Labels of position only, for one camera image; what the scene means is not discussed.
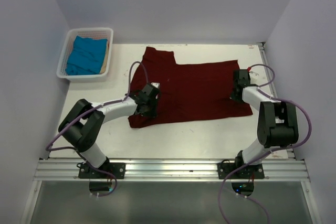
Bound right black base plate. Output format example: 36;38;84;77
217;159;265;179

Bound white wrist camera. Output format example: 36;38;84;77
247;68;259;83
152;82;160;89

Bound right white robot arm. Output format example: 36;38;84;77
230;69;299;178

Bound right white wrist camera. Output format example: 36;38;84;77
247;68;259;83

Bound aluminium mounting rail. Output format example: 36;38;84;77
33;158;310;182

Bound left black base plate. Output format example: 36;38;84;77
76;163;126;179

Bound white plastic basket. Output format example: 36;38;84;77
56;27;113;82

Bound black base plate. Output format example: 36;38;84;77
76;163;126;179
217;159;265;179

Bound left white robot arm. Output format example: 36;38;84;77
58;82;161;178

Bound blue t shirt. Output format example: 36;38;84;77
65;36;109;76

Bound dark red t shirt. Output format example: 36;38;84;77
128;47;253;129

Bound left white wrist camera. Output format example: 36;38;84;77
152;82;160;89

